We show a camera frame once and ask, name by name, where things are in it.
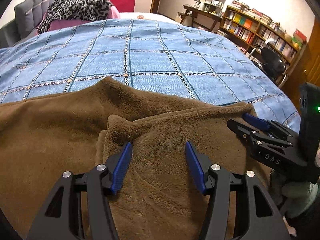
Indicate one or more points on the black office chair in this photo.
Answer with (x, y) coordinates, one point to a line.
(271, 65)

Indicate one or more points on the green gloved right hand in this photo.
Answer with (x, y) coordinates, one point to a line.
(295, 197)

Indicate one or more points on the wooden door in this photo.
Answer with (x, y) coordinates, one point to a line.
(306, 69)

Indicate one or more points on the brown fleece pants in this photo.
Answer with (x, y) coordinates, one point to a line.
(44, 136)

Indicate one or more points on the pink quilt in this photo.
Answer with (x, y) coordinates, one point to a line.
(75, 20)

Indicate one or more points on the leopard print blanket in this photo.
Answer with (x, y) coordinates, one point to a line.
(75, 7)

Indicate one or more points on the hair dryer on bed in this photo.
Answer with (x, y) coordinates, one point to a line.
(141, 17)

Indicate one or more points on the white bed sheet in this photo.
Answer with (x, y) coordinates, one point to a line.
(149, 16)

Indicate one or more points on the wooden bookshelf with books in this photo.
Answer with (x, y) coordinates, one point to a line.
(248, 33)

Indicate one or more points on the grey upholstered headboard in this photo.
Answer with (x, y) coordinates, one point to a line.
(28, 16)

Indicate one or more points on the blue patterned bed cover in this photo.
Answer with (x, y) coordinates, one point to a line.
(156, 56)

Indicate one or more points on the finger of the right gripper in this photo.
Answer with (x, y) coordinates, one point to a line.
(256, 122)
(242, 131)

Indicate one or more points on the wooden desk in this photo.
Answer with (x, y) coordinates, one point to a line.
(200, 19)

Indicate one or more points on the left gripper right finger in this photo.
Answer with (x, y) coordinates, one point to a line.
(256, 215)

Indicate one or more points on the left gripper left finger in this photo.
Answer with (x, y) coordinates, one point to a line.
(76, 199)

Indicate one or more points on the small desktop shelf unit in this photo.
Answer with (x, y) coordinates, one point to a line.
(214, 7)

